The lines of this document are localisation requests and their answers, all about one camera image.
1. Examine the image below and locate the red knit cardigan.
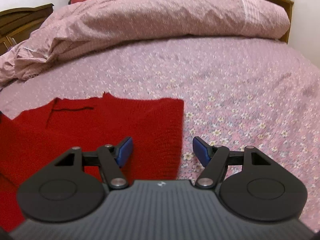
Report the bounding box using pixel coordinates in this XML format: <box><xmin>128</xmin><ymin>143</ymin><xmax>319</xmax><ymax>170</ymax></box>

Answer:
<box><xmin>1</xmin><ymin>93</ymin><xmax>184</xmax><ymax>231</ymax></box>

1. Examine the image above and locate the pink floral bed sheet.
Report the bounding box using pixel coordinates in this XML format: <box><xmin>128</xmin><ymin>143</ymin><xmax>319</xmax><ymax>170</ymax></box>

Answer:
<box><xmin>1</xmin><ymin>37</ymin><xmax>319</xmax><ymax>231</ymax></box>

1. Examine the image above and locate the pink floral duvet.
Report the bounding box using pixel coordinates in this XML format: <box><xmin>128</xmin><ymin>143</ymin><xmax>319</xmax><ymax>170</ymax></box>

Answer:
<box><xmin>0</xmin><ymin>0</ymin><xmax>291</xmax><ymax>86</ymax></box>

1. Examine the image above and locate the wooden headboard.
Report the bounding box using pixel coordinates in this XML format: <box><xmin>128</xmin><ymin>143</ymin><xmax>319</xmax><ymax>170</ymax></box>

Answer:
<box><xmin>0</xmin><ymin>3</ymin><xmax>54</xmax><ymax>55</ymax></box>

